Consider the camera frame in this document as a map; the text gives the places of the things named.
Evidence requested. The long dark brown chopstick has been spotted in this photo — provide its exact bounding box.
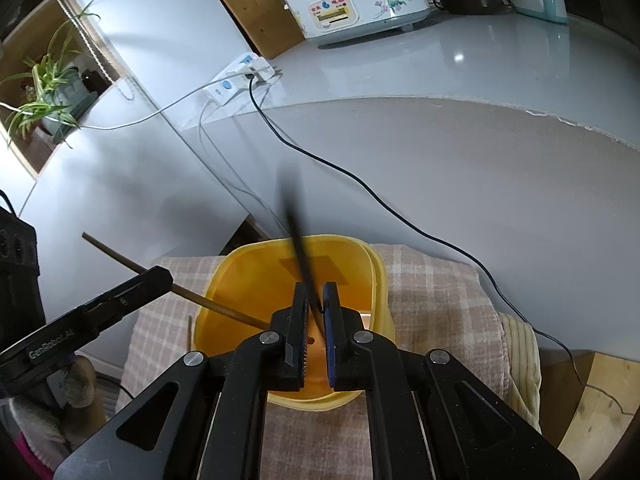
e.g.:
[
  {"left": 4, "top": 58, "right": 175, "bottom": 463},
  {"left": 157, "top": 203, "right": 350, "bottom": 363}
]
[{"left": 277, "top": 164, "right": 323, "bottom": 320}]

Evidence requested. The pink white gloved hand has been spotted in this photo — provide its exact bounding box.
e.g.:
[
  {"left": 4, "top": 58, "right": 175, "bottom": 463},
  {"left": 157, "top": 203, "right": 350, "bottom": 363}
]
[{"left": 8, "top": 356, "right": 106, "bottom": 479}]

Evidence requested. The pink plaid cloth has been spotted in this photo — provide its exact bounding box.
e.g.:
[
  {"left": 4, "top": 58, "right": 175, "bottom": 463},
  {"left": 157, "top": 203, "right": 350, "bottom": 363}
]
[{"left": 117, "top": 244, "right": 510, "bottom": 479}]

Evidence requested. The yellow striped towel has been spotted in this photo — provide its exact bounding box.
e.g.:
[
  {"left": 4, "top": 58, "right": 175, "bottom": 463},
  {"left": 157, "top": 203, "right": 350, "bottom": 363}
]
[{"left": 498, "top": 312, "right": 542, "bottom": 432}]

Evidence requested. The yellow plastic container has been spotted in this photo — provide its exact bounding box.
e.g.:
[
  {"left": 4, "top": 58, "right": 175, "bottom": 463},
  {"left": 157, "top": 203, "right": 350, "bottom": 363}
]
[{"left": 192, "top": 234, "right": 395, "bottom": 412}]

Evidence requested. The potted spider plant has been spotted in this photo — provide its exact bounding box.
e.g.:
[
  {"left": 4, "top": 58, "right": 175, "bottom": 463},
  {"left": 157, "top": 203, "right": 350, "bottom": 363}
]
[{"left": 1, "top": 0, "right": 107, "bottom": 144}]

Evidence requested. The white power strip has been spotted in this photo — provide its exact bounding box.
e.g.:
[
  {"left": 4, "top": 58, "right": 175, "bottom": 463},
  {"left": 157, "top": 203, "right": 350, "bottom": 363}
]
[{"left": 206, "top": 52, "right": 276, "bottom": 106}]

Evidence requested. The black cable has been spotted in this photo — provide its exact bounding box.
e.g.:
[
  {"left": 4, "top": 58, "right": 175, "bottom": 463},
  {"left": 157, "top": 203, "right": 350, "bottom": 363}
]
[{"left": 247, "top": 72, "right": 586, "bottom": 386}]

